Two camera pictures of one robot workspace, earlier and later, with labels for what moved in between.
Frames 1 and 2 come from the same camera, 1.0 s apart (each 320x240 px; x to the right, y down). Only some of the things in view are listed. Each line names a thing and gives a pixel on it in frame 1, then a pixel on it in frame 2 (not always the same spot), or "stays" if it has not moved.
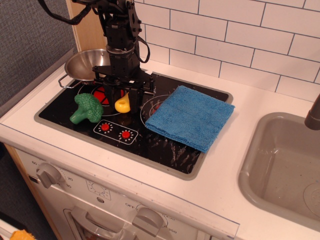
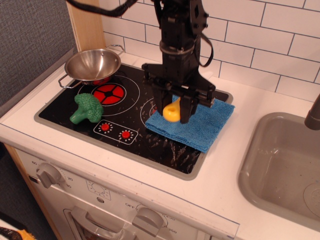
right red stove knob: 125,134 stays
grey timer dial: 48,174 stays
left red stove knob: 105,127 stays
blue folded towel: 190,116 stays
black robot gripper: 124,74 -> 180,74
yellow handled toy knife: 122,104 -> 171,111
